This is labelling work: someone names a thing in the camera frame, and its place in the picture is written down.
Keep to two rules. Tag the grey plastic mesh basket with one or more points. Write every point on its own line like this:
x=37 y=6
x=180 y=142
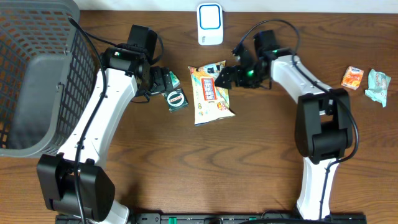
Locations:
x=47 y=76

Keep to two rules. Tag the large yellow snack bag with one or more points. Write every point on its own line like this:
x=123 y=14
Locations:
x=211 y=102

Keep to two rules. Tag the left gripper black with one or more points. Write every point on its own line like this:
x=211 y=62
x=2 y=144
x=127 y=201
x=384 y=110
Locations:
x=163 y=81

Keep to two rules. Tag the dark green round-label packet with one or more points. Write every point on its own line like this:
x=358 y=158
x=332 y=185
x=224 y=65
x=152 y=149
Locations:
x=175 y=99

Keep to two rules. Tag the light blue small packet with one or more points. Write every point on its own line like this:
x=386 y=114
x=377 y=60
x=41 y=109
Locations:
x=378 y=84

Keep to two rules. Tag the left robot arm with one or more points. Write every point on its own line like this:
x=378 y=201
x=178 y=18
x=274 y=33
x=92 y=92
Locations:
x=73 y=182

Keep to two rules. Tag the green white packet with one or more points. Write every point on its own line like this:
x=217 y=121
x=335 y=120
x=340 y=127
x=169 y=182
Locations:
x=174 y=79

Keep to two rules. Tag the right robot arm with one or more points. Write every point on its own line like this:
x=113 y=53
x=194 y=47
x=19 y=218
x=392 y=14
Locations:
x=323 y=129

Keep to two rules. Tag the white barcode scanner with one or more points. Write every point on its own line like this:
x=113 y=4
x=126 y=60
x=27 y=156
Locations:
x=210 y=23

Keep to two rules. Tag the orange small packet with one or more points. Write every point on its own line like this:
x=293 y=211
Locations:
x=352 y=78

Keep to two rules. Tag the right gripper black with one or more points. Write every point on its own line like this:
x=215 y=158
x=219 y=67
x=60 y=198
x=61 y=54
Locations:
x=237 y=78

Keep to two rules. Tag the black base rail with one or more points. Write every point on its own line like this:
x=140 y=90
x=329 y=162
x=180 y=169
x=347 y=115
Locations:
x=267 y=217

